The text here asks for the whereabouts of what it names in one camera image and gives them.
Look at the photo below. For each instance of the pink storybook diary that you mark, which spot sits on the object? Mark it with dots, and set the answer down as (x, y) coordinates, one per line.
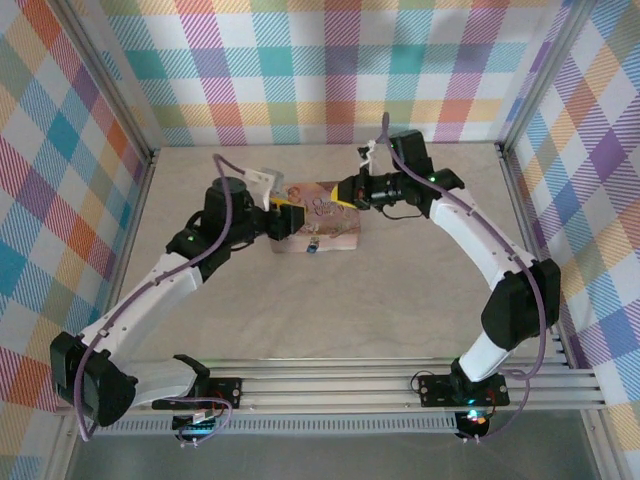
(330, 225)

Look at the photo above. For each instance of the small blue padlock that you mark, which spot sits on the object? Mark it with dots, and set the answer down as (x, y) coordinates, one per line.
(312, 246)

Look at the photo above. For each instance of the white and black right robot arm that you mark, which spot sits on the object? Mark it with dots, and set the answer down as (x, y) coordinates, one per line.
(475, 240)

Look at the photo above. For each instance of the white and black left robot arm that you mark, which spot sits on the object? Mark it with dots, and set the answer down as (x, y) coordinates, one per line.
(145, 300)

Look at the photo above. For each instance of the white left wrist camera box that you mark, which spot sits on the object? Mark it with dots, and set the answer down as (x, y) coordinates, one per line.
(260, 177)

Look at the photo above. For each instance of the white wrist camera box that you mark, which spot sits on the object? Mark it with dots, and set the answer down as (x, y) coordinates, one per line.
(367, 152)
(260, 177)

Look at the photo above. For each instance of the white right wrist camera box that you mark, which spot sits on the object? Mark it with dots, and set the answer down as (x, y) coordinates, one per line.
(367, 152)

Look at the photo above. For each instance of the aluminium side rail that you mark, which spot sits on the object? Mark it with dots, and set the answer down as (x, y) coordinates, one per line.
(132, 225)
(520, 200)

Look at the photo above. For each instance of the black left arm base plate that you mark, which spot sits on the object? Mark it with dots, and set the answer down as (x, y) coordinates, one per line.
(225, 392)

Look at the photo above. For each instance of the aluminium frame post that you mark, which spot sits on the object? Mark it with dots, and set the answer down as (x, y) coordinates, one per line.
(545, 75)
(108, 75)

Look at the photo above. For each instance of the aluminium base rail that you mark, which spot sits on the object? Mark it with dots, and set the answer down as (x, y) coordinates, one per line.
(325, 385)

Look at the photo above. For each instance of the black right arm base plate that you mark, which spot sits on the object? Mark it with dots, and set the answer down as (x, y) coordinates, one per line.
(435, 390)

